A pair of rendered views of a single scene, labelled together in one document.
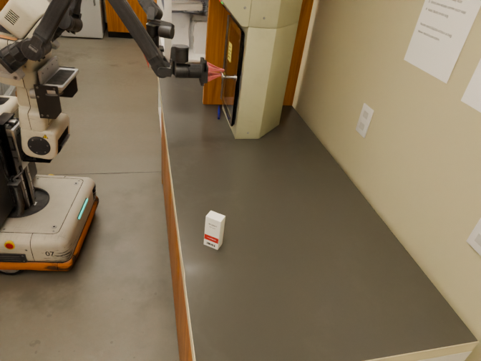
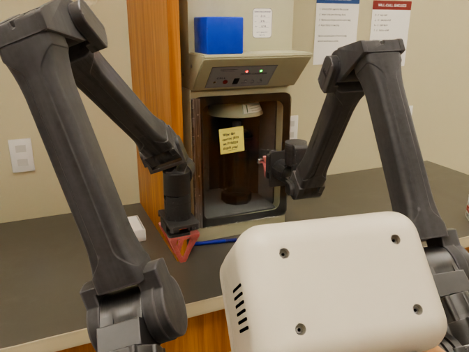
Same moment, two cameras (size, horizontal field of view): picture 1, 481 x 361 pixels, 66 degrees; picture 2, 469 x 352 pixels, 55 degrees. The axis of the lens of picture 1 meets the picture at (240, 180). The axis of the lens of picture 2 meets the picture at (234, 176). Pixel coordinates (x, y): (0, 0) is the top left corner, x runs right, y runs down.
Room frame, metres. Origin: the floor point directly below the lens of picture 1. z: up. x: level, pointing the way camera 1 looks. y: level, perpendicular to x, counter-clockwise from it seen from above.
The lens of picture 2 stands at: (1.78, 1.42, 1.59)
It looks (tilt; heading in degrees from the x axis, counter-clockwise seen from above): 19 degrees down; 264
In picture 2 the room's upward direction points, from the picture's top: straight up
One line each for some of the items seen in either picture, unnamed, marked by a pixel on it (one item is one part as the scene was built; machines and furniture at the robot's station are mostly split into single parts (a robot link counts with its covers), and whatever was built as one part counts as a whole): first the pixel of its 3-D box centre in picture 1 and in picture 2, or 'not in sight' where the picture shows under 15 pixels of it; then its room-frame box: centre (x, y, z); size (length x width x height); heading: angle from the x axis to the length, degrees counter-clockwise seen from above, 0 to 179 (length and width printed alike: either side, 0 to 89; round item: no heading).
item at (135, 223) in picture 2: not in sight; (116, 231); (2.01, 0.08, 0.96); 0.16 x 0.12 x 0.04; 17
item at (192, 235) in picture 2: not in sight; (180, 239); (1.80, 0.51, 1.14); 0.07 x 0.07 x 0.09; 18
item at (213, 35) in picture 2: not in sight; (218, 35); (1.69, 0.18, 1.56); 0.10 x 0.10 x 0.09; 17
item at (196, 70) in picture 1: (196, 71); (283, 170); (1.51, 0.24, 1.20); 0.07 x 0.07 x 0.10; 17
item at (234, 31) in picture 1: (230, 70); (243, 160); (1.61, 0.11, 1.19); 0.30 x 0.01 x 0.40; 15
